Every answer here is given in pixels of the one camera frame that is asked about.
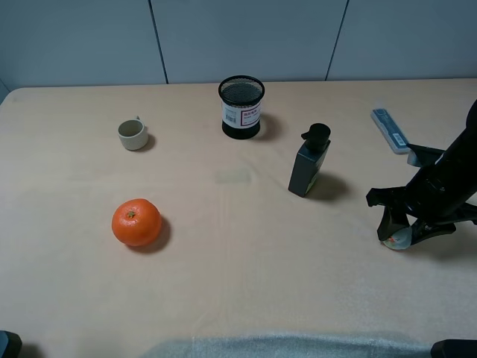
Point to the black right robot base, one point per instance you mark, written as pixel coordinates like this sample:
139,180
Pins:
454,348

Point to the black pump dispenser bottle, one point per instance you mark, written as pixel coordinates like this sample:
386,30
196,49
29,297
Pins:
309,159

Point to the orange mandarin fruit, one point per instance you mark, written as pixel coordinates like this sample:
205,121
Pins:
136,223

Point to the black mesh pen holder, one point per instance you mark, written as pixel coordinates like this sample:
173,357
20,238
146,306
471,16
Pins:
241,102

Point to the white rubber duck toy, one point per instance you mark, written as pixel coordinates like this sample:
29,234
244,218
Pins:
400,240

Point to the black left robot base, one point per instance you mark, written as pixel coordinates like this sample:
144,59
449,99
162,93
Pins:
10,344

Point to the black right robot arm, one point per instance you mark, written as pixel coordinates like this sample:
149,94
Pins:
435,199

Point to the beige ceramic cup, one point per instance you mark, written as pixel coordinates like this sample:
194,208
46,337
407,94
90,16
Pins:
133,134

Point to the grey foam mat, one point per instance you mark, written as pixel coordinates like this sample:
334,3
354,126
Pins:
289,345

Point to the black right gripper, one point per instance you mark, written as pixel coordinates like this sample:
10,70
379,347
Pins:
436,195

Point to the clear plastic pen case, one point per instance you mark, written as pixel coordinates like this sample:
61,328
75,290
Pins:
390,131

